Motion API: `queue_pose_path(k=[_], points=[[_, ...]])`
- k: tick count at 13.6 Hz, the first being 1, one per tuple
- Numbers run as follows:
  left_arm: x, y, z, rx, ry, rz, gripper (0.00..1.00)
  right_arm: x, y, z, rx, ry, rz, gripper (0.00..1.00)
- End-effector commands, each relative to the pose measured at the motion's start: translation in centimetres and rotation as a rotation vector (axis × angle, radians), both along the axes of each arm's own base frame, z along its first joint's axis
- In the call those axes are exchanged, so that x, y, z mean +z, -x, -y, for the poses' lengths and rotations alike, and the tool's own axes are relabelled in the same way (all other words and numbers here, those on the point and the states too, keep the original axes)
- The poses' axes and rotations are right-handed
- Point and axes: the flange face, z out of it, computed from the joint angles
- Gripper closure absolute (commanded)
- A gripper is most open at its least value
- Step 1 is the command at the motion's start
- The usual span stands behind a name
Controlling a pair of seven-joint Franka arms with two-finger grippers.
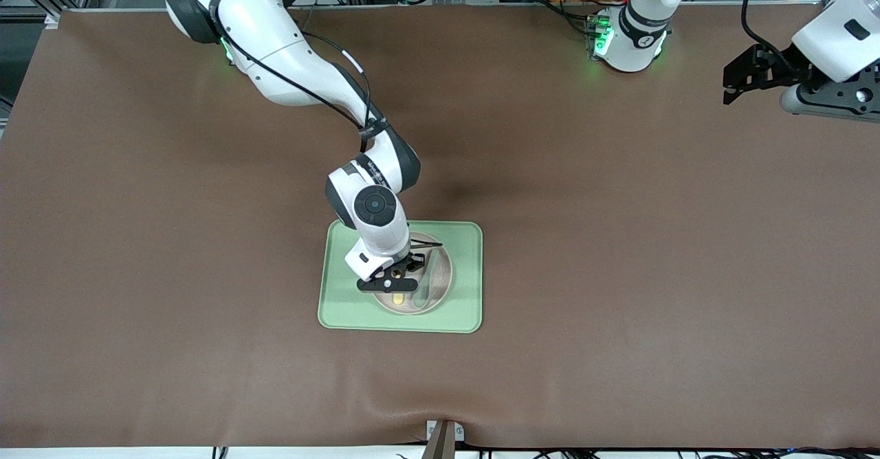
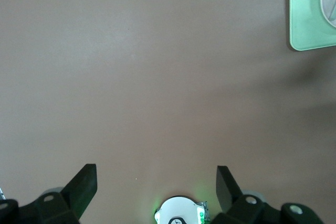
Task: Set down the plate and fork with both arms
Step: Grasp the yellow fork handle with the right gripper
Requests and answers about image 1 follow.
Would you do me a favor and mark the light green rectangular tray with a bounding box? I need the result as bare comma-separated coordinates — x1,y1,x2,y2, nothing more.
318,220,483,334

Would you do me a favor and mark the grey metal bracket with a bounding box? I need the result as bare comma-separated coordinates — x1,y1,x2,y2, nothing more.
426,420,465,443

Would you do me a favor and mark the brown table cover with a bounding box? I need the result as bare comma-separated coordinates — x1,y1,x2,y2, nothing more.
0,2,880,450

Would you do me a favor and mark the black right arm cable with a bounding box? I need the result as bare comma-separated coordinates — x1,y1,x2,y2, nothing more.
210,0,444,250

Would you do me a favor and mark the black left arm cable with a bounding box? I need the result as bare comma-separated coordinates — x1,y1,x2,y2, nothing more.
740,0,798,68

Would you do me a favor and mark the green plastic spoon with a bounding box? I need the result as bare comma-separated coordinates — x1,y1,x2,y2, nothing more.
412,249,442,310

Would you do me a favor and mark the pale round plate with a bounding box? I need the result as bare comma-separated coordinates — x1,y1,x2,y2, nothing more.
371,232,454,315

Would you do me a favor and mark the brown wooden post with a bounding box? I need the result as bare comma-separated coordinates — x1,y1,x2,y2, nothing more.
421,421,457,459

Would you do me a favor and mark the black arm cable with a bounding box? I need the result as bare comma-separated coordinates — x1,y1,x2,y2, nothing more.
740,0,798,68
210,0,444,250

